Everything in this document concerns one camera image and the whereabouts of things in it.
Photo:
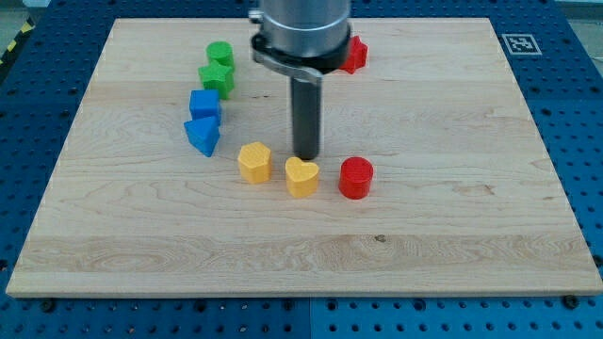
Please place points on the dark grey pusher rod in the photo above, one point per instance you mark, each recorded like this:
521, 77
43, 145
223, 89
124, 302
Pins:
306, 118

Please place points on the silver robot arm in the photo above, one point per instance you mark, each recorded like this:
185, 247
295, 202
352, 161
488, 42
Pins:
303, 40

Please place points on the red star block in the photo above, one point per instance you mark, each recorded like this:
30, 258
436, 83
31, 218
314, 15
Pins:
357, 57

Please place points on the yellow hexagon block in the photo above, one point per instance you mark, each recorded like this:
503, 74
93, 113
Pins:
255, 162

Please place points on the yellow heart block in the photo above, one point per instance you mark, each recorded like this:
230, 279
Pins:
301, 177

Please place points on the green star block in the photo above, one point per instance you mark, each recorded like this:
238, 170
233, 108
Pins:
219, 77

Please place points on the green cylinder block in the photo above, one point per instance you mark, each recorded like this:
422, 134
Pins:
221, 52

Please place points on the red cylinder block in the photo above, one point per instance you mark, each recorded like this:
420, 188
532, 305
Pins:
356, 174

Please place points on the blue cube block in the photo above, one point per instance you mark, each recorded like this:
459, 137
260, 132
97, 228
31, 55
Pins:
204, 103

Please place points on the blue triangle block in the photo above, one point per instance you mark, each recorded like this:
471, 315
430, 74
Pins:
203, 134

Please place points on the wooden board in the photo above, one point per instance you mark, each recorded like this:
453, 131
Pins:
464, 200

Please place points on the white fiducial marker tag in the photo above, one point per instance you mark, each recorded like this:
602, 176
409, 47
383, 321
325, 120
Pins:
519, 44

